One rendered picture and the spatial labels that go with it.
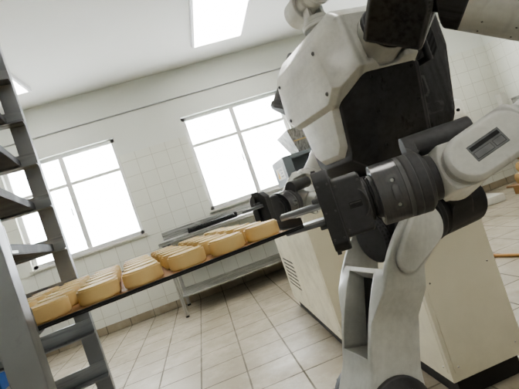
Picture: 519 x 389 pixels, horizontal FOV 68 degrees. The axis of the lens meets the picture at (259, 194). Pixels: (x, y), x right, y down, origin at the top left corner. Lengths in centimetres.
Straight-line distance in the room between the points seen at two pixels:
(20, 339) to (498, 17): 71
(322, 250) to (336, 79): 158
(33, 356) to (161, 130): 495
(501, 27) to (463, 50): 626
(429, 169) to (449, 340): 126
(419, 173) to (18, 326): 49
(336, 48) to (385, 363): 57
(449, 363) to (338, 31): 138
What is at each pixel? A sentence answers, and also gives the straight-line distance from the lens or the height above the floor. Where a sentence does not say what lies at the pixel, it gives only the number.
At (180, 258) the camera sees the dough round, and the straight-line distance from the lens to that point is 51.
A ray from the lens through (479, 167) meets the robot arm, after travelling 55.
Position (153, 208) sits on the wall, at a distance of 521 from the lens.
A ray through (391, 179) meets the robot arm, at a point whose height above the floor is 97.
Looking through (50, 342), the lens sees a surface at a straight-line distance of 92.
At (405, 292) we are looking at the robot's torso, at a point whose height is 76.
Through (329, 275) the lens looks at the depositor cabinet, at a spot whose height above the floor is 47.
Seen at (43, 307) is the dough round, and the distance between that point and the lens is 51.
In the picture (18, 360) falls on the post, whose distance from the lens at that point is 46.
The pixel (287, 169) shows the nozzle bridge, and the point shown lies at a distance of 217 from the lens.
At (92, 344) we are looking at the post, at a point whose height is 83.
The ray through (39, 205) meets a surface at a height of 114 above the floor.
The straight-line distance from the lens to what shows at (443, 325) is 174.
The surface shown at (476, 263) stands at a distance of 178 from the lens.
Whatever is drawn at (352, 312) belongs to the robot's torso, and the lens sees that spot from 86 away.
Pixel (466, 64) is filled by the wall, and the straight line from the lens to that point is 691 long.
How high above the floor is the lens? 101
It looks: level
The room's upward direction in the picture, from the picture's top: 19 degrees counter-clockwise
